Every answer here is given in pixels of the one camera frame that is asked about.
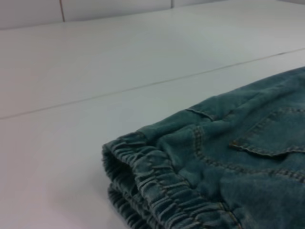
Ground blue denim shorts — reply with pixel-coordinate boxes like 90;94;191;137
102;66;305;229

